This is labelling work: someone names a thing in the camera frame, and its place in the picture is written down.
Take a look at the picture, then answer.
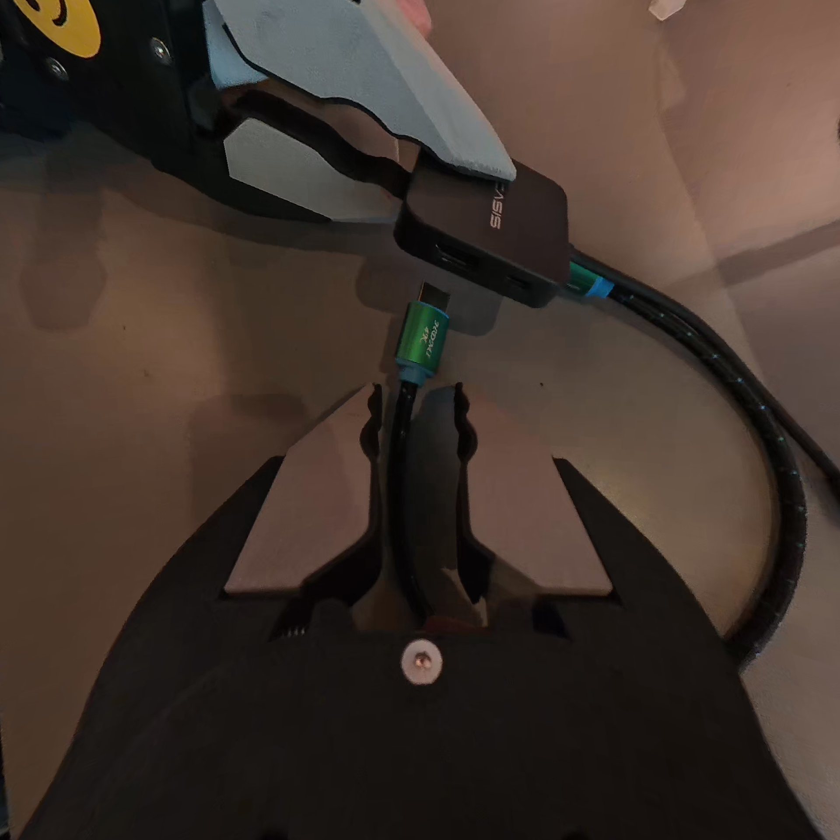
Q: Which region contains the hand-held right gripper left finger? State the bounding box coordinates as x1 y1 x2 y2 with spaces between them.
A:
222 382 385 608

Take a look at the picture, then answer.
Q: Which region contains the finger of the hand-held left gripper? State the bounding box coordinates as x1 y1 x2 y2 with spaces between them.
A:
220 88 421 224
202 0 518 183

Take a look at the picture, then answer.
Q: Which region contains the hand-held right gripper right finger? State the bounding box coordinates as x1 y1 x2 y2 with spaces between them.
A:
453 382 616 608

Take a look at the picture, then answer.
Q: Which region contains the black hub adapter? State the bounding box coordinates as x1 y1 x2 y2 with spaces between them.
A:
392 161 840 490

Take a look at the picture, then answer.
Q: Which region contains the green plug braided hdmi cable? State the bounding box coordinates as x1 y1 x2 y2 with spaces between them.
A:
384 259 811 667

